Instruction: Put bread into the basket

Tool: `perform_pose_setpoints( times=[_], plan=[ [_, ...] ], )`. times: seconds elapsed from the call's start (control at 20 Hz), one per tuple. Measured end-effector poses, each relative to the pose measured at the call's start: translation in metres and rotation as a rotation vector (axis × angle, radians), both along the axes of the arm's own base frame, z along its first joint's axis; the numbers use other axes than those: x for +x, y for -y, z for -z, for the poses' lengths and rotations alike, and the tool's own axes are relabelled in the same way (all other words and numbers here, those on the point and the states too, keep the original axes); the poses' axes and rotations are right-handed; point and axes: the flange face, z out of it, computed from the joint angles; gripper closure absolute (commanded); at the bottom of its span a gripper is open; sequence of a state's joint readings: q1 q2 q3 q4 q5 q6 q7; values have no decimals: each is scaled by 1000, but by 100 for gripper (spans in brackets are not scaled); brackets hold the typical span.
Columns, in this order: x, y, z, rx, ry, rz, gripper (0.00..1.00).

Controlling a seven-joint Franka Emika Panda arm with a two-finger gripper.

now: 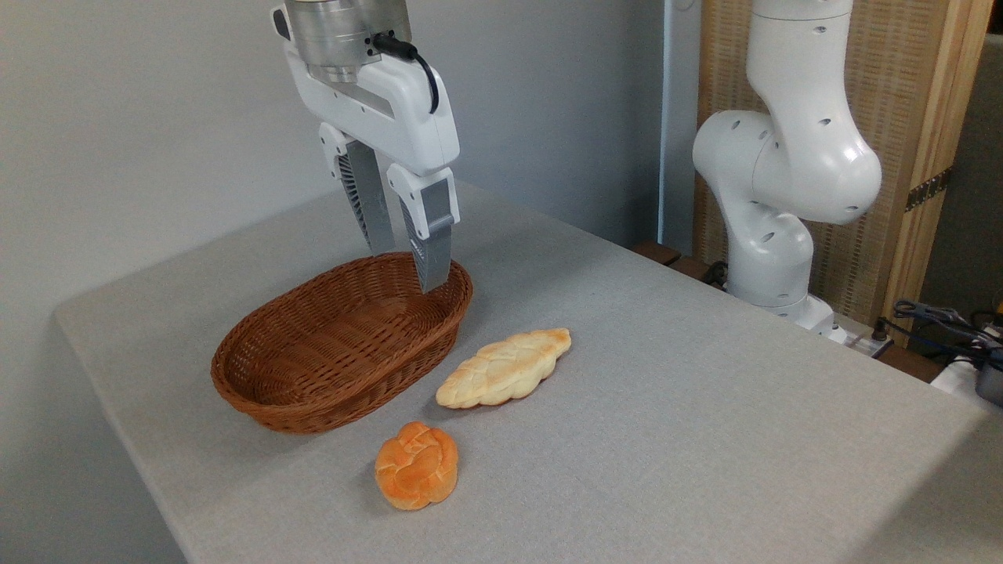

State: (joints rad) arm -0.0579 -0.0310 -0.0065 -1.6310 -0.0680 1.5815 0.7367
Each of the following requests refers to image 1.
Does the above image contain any grey tablecloth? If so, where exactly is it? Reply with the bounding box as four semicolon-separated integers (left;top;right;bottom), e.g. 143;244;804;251
53;179;1003;564

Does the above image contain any round orange knotted bread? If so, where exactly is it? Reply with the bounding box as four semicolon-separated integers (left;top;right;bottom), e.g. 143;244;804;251
374;421;460;512

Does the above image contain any brown wicker oval basket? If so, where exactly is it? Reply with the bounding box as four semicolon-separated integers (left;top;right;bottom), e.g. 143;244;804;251
210;251;475;436

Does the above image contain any white power strip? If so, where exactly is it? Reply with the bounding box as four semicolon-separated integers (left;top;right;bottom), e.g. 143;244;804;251
829;317;896;360

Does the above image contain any black metal screen hinge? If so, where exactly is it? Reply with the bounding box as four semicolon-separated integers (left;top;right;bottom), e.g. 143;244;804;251
904;167;954;213

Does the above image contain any white vertical wall trim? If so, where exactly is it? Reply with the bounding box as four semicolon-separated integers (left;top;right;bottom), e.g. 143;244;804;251
657;0;678;250

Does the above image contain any bundle of dark cables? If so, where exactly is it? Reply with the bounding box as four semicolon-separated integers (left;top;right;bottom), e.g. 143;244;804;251
871;298;1003;371

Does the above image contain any long pale braided bread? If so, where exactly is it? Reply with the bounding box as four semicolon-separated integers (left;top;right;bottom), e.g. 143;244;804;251
435;327;573;410

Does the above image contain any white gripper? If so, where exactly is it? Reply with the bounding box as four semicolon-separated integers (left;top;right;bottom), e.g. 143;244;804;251
271;6;462;295

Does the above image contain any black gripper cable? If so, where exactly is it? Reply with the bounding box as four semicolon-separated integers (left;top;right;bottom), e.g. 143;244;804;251
371;32;441;115

